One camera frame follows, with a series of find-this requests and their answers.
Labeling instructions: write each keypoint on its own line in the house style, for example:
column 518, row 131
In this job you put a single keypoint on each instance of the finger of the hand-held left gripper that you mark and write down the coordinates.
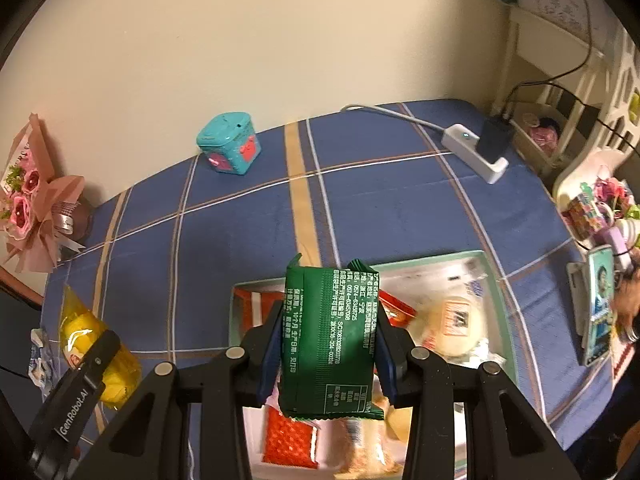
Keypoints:
column 102, row 355

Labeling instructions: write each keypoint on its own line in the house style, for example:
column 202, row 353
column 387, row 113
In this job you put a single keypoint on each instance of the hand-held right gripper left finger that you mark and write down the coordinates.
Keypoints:
column 267, row 360

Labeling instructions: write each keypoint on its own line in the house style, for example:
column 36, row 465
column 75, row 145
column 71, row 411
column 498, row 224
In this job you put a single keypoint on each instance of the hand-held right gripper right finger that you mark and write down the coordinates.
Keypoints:
column 387, row 365

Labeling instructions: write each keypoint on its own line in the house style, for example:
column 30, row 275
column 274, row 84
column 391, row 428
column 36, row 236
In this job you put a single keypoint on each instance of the red-brown snack packet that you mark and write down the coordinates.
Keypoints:
column 250, row 310

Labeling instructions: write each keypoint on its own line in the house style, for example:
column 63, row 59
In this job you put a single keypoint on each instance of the small red snack packet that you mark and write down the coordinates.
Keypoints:
column 397, row 310

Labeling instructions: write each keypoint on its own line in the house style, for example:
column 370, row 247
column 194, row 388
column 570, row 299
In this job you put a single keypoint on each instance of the plain round yellow pastry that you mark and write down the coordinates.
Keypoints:
column 397, row 422

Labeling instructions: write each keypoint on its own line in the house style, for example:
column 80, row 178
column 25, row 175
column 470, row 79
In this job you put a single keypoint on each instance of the green snack packet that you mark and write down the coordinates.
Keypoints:
column 330, row 335

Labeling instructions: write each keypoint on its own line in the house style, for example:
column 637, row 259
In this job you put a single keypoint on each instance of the round pastry with orange label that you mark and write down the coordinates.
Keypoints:
column 455, row 330

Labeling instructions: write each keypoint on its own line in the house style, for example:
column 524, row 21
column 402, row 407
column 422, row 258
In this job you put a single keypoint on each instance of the red patterned snack packet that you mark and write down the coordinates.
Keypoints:
column 290, row 435

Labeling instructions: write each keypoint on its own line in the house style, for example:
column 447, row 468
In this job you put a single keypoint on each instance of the long yellow snack packet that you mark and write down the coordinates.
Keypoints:
column 360, row 445

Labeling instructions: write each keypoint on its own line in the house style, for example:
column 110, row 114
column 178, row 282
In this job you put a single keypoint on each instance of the white tray with teal rim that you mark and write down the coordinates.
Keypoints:
column 435, row 271

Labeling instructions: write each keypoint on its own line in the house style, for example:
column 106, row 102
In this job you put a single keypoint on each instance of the white blue plastic wrapper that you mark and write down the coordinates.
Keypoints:
column 37, row 355

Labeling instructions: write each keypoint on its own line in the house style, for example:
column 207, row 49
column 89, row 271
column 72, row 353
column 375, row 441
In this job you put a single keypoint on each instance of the dark wooden furniture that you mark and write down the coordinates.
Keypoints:
column 15, row 335

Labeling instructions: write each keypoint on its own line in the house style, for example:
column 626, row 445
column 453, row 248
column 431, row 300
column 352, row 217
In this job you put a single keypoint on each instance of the pink flower bouquet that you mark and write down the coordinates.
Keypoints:
column 30, row 195

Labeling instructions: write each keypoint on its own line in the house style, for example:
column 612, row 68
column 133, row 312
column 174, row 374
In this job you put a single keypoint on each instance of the blue plaid tablecloth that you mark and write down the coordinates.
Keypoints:
column 375, row 185

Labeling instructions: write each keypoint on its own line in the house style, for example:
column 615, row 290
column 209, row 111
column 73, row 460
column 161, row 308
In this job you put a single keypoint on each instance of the white phone stand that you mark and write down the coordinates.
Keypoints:
column 577, row 290

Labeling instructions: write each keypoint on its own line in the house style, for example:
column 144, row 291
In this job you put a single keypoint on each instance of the smartphone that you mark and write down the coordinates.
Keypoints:
column 600, row 300

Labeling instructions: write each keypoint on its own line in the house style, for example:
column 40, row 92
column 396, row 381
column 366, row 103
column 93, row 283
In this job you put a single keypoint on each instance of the teal toy house box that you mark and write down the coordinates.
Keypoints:
column 227, row 140

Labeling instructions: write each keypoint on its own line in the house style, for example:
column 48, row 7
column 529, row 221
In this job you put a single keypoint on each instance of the white power strip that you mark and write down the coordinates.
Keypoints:
column 460, row 140

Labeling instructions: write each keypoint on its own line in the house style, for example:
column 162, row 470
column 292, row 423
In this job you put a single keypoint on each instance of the colourful patterned cup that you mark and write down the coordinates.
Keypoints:
column 582, row 212

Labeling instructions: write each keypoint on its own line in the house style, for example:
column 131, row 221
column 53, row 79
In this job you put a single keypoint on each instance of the black charger adapter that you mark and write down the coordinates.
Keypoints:
column 494, row 139

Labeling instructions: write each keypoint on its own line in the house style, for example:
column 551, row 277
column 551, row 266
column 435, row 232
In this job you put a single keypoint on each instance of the small pink artificial flowers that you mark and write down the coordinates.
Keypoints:
column 612, row 191

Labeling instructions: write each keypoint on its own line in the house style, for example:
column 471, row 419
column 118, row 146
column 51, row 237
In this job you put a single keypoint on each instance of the white shelf rack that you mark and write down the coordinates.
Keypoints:
column 510, row 60

